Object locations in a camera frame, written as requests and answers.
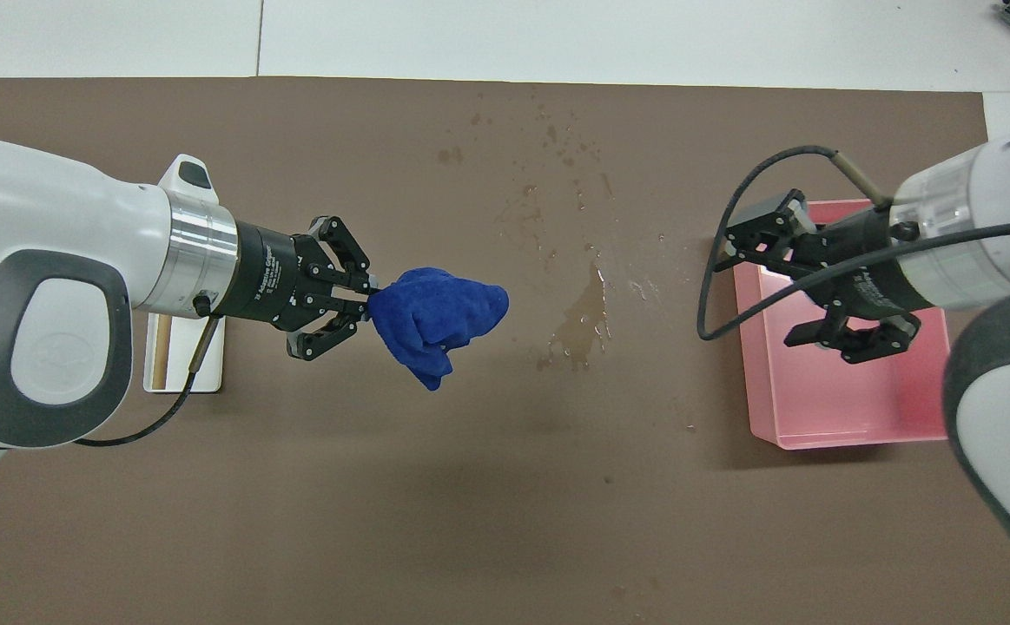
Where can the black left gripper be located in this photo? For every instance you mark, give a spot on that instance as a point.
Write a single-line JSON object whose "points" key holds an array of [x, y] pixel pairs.
{"points": [[266, 278]]}

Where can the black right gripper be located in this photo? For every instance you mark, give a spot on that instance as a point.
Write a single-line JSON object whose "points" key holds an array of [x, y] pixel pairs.
{"points": [[865, 260]]}

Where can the blue towel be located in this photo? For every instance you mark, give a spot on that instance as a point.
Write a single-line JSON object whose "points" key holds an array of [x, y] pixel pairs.
{"points": [[435, 317]]}

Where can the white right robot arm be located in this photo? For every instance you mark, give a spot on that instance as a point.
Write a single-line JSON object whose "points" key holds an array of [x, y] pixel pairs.
{"points": [[991, 226]]}

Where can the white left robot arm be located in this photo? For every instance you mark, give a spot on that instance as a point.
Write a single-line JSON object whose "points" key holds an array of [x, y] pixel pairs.
{"points": [[44, 286]]}

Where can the white towel rack base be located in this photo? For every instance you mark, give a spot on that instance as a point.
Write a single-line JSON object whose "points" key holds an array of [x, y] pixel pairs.
{"points": [[209, 365]]}

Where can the pink plastic bin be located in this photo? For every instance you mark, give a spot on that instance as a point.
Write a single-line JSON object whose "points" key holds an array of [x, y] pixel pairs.
{"points": [[835, 391]]}

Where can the wooden rack rod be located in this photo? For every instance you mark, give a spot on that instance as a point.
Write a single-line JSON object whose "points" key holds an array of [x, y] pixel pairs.
{"points": [[160, 356]]}

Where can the brown table mat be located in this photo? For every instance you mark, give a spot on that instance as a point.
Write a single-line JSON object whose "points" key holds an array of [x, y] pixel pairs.
{"points": [[470, 503]]}

